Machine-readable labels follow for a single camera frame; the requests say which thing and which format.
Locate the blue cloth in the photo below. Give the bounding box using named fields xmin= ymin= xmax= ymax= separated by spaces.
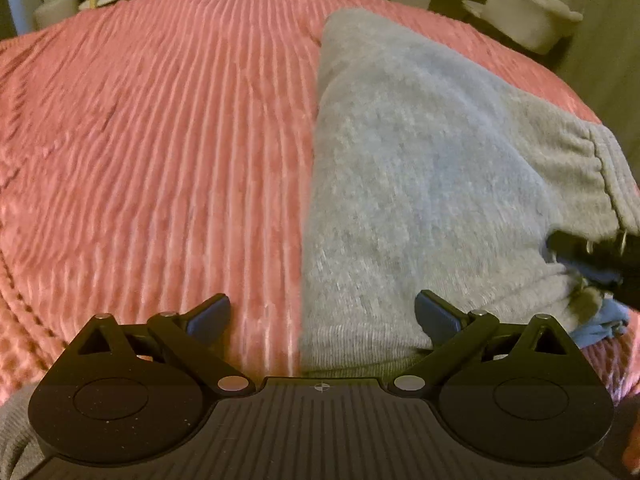
xmin=569 ymin=301 xmax=632 ymax=350

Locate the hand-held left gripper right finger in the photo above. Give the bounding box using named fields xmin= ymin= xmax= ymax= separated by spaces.
xmin=387 ymin=289 xmax=582 ymax=397

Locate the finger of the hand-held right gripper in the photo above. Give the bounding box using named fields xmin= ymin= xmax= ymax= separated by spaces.
xmin=546 ymin=229 xmax=640 ymax=308

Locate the grey sweater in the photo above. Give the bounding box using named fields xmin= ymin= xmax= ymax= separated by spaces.
xmin=299 ymin=8 xmax=640 ymax=377

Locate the white cushioned chair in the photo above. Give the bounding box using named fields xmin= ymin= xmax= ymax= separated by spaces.
xmin=462 ymin=0 xmax=585 ymax=56

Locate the grey knit cloth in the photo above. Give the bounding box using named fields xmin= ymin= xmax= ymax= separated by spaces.
xmin=0 ymin=385 xmax=57 ymax=480

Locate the pink ribbed blanket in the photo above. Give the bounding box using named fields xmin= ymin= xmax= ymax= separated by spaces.
xmin=0 ymin=0 xmax=640 ymax=407

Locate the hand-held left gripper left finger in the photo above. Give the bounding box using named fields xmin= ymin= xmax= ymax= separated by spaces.
xmin=65 ymin=294 xmax=254 ymax=397

